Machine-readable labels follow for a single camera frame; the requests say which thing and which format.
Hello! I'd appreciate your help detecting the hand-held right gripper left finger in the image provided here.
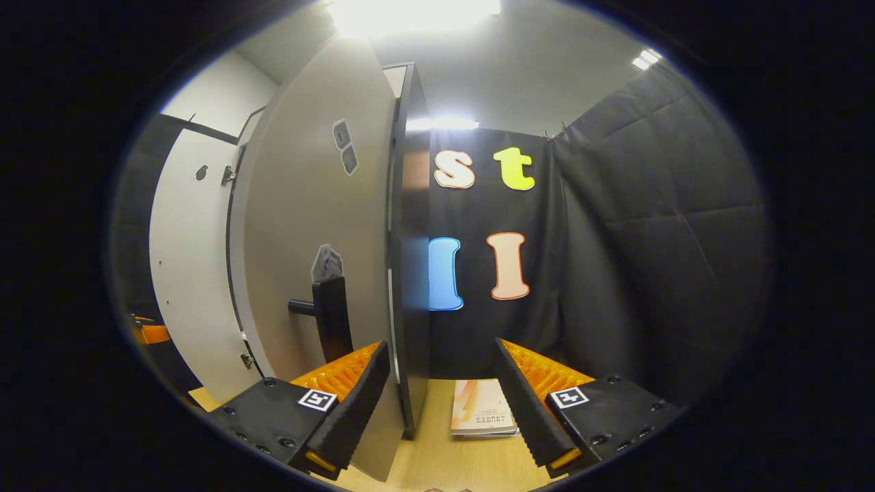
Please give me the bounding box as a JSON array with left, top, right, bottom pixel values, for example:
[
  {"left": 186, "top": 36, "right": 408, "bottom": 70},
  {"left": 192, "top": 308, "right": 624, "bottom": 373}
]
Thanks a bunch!
[{"left": 205, "top": 340, "right": 391, "bottom": 480}]

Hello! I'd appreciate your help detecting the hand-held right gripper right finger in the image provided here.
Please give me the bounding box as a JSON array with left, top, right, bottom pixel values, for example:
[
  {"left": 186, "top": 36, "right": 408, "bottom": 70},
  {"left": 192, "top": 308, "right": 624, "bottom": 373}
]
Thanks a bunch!
[{"left": 491, "top": 337, "right": 688, "bottom": 480}]

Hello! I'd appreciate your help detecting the grey cabinet door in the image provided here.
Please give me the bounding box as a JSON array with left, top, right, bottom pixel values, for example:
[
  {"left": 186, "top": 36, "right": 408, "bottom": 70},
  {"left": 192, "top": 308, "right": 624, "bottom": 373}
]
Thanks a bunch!
[
  {"left": 228, "top": 33, "right": 405, "bottom": 483},
  {"left": 148, "top": 128, "right": 265, "bottom": 405}
]

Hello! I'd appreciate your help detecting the grey cabinet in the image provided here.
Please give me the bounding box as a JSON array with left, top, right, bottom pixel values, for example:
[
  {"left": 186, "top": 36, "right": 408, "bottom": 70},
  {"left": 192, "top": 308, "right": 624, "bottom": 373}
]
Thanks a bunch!
[{"left": 385, "top": 61, "right": 433, "bottom": 439}]

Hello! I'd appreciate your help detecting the white paperback book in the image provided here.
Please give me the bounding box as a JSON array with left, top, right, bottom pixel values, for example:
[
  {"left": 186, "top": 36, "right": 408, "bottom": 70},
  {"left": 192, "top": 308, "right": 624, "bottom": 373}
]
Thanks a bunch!
[{"left": 450, "top": 379, "right": 519, "bottom": 437}]

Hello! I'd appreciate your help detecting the black backdrop cloth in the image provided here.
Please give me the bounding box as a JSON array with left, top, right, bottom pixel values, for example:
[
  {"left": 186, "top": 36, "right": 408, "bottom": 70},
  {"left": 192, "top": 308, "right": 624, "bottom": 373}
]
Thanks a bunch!
[{"left": 403, "top": 126, "right": 569, "bottom": 381}]

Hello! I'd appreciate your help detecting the black quilted cloth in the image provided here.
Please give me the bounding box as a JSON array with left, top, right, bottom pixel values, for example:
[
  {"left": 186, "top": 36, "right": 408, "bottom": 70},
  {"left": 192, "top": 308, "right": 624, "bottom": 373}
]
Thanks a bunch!
[{"left": 547, "top": 60, "right": 771, "bottom": 405}]

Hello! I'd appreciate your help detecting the black door handle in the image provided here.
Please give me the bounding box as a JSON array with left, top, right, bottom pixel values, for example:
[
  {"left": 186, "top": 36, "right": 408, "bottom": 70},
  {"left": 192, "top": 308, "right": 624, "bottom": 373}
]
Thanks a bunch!
[{"left": 288, "top": 275, "right": 355, "bottom": 364}]

